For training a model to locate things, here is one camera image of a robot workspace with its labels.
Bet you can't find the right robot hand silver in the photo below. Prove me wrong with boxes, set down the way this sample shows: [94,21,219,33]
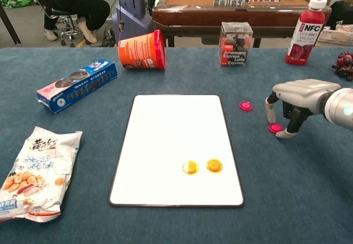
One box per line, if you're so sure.
[264,79,343,139]

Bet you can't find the orange chip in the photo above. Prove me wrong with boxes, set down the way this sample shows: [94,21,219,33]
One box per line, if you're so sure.
[182,160,200,175]
[206,158,224,173]

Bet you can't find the white rectangular board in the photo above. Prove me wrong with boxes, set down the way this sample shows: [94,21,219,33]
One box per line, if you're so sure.
[108,94,245,208]

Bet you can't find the dark red grape bunch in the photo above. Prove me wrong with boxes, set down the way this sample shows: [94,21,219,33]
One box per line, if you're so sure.
[331,51,353,82]

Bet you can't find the red NFC juice bottle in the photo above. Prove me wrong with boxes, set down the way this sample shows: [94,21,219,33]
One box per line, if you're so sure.
[285,0,328,66]

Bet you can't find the white plastic basket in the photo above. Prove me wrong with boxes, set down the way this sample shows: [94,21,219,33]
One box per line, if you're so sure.
[317,28,353,47]

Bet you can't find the clear coffee capsule box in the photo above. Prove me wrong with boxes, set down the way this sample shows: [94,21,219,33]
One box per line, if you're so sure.
[218,21,254,67]

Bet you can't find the black bag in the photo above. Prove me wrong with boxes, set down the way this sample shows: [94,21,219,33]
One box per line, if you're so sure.
[328,1,353,30]

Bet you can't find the blue table cloth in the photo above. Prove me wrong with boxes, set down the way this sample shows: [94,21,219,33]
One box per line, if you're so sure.
[0,47,353,244]

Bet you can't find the mahjong tile row bamboo faces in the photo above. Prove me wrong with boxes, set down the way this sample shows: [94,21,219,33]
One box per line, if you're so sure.
[213,0,245,7]

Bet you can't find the brown mahjong table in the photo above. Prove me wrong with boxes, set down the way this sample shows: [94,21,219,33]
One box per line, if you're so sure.
[151,0,331,48]

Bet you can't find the orange instant noodle cup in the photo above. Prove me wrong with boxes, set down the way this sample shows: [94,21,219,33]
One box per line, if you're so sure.
[117,29,167,71]

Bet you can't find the blue grey machine base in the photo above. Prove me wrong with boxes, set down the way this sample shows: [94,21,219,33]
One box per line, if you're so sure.
[111,0,154,44]

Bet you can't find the blue pink cookie box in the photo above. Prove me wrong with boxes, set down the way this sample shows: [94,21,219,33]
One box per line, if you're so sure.
[36,58,119,115]

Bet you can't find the seated person in black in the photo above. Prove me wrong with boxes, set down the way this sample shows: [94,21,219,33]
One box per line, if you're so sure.
[20,0,111,44]

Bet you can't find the black office chair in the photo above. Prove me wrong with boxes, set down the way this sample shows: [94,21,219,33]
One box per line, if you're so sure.
[27,0,83,48]

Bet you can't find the white peanut snack bag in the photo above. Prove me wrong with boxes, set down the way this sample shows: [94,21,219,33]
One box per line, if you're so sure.
[0,126,83,223]

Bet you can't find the black metal leg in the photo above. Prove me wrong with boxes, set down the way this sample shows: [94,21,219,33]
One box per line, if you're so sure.
[0,4,22,46]

